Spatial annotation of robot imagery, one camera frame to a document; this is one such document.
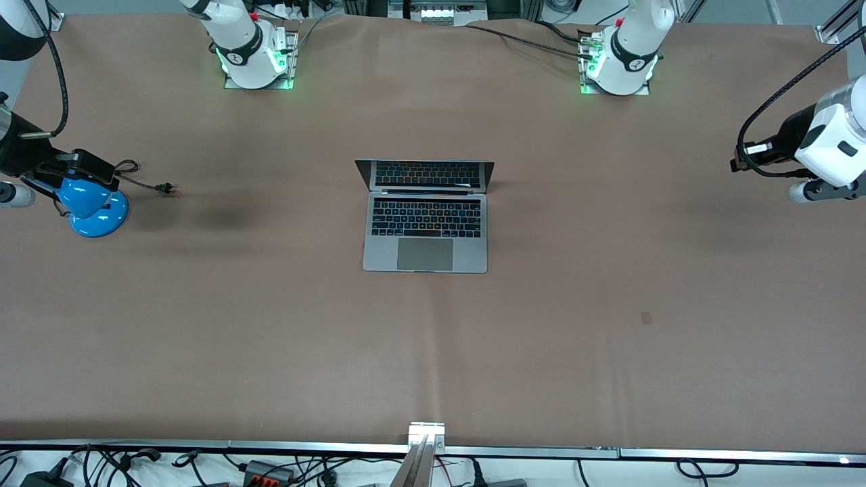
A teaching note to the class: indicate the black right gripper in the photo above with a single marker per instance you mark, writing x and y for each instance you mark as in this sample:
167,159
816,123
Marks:
19,152

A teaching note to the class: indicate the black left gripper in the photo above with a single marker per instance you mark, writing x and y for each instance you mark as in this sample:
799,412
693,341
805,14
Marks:
789,135

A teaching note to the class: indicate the silver grey laptop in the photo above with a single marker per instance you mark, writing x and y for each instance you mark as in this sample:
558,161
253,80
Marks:
425,253

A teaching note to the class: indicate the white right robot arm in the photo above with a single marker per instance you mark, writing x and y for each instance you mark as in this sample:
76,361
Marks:
237,27

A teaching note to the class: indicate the blue desk lamp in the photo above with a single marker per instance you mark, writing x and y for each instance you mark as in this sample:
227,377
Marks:
101,216

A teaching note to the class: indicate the brown table cover mat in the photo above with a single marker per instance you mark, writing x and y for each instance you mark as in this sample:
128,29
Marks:
270,338

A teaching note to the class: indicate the black power adapter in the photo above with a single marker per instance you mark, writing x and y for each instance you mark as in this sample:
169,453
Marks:
44,480

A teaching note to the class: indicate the grey box with orange connectors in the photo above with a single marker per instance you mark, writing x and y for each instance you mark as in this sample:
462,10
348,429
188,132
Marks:
267,471

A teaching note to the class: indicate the silver power strip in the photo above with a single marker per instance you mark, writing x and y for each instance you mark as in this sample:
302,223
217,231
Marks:
440,12

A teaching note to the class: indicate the aluminium frame profile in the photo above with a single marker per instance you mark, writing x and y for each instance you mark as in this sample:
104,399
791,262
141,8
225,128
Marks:
829,30

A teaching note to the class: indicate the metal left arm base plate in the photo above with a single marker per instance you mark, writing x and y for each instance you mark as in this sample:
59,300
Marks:
641,90

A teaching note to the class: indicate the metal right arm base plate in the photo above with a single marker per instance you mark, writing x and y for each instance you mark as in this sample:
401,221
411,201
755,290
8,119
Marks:
292,40

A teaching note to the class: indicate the aluminium table edge rail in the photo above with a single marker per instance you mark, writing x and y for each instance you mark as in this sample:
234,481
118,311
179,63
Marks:
541,451

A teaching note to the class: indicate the aluminium camera mount profile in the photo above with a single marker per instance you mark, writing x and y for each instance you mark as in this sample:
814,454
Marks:
425,433

